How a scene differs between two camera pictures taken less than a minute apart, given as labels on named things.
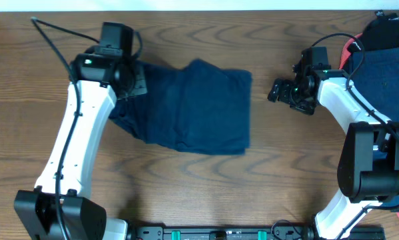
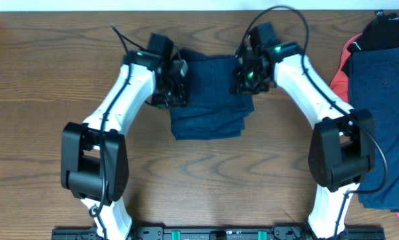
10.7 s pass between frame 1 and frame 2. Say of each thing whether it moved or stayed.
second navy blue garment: stayed
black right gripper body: moved
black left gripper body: moved
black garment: stayed
